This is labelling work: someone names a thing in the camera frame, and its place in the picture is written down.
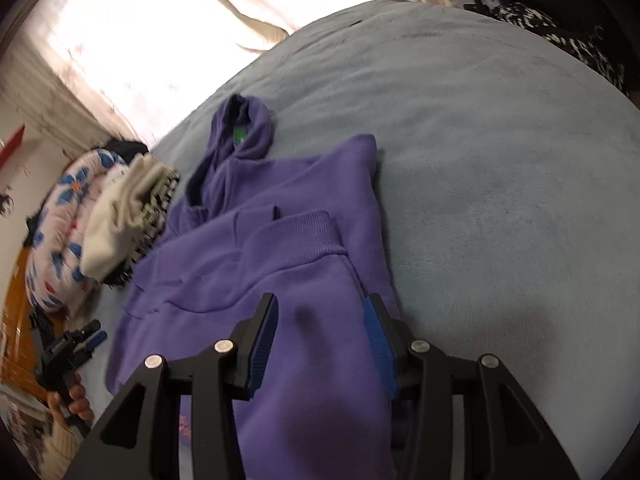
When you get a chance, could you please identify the red wall decoration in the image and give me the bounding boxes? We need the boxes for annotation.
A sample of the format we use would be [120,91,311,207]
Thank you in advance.
[0,125,26,161]

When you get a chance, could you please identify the cream folded garment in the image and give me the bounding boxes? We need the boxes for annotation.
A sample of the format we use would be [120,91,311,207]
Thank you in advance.
[80,154,168,281]

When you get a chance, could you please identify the bed with light blue blanket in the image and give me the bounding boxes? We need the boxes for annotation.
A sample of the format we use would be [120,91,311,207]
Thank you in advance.
[65,0,640,480]

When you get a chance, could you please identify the person's left hand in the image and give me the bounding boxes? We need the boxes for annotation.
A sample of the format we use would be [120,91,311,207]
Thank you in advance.
[46,382,96,428]

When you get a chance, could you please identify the floral quilt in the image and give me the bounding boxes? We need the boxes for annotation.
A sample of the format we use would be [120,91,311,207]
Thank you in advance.
[25,149,131,318]

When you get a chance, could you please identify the purple zip hoodie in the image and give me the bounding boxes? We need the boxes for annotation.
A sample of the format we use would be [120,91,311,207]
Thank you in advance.
[106,94,401,480]

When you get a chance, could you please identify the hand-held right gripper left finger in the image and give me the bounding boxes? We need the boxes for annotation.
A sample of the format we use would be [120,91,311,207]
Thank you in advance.
[62,292,277,480]

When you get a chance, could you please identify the black white patterned folded clothes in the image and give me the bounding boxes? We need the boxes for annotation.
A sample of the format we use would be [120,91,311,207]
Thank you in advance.
[102,167,182,288]

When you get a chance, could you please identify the black white patterned garment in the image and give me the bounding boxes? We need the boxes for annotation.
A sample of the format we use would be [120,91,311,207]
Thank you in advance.
[492,2,626,91]

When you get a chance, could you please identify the dark knit cloth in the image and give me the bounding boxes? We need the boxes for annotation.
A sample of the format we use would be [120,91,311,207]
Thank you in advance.
[102,140,150,162]

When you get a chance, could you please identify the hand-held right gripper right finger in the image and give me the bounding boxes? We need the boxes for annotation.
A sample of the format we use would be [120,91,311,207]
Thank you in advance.
[364,292,581,480]

